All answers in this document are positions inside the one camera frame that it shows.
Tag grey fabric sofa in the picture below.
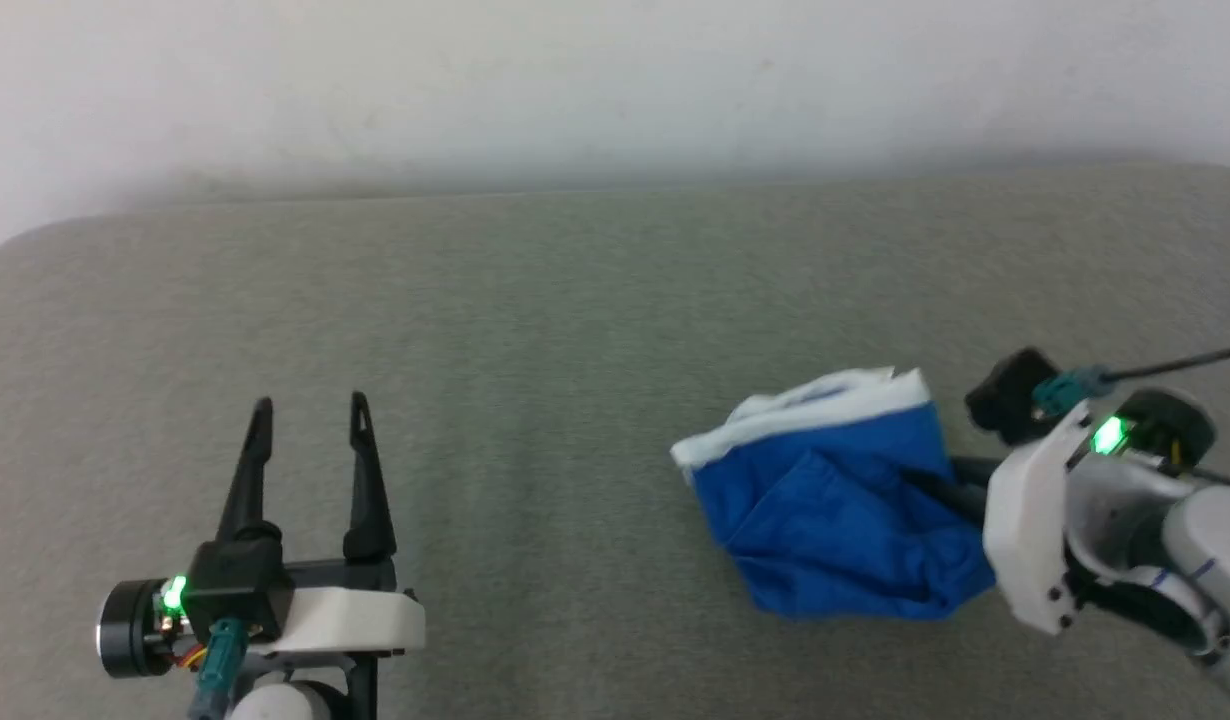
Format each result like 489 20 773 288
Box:
0 165 1230 720

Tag blue and white cloth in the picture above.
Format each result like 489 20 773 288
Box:
670 367 998 621

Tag black cable with teal plug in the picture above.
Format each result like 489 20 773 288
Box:
187 617 252 720
1033 343 1230 418

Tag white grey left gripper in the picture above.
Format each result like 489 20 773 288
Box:
95 391 427 720

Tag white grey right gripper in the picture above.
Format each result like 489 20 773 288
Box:
900 387 1218 637

